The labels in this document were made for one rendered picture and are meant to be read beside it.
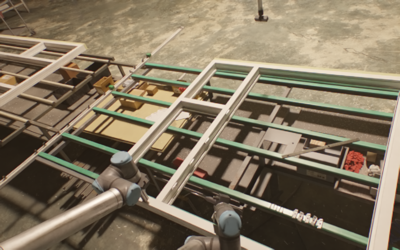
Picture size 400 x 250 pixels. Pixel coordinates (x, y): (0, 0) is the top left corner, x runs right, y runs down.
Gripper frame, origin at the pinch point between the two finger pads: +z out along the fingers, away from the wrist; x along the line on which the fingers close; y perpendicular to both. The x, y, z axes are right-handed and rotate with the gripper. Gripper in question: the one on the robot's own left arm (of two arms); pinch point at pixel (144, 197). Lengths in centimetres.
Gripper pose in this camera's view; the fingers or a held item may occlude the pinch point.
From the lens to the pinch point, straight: 169.5
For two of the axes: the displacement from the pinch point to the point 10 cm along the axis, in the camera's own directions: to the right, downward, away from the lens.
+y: -8.5, -2.0, 4.9
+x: -4.9, 6.5, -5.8
